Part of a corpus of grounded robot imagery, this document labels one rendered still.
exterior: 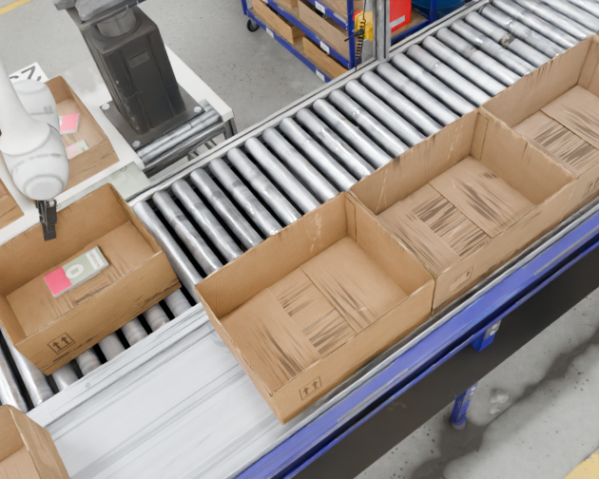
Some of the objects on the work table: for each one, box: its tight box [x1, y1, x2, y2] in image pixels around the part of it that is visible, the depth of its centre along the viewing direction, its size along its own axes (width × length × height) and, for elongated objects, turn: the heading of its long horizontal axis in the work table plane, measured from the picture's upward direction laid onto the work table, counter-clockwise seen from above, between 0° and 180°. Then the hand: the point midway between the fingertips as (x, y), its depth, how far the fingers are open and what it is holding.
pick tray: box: [0, 75, 120, 205], centre depth 191 cm, size 28×38×10 cm
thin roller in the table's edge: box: [142, 114, 221, 163], centre depth 193 cm, size 2×28×2 cm, turn 130°
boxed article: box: [59, 113, 81, 134], centre depth 199 cm, size 8×16×2 cm, turn 98°
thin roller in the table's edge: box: [138, 109, 216, 158], centre depth 194 cm, size 2×28×2 cm, turn 130°
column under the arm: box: [79, 6, 205, 152], centre depth 187 cm, size 26×26×33 cm
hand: (48, 226), depth 158 cm, fingers closed
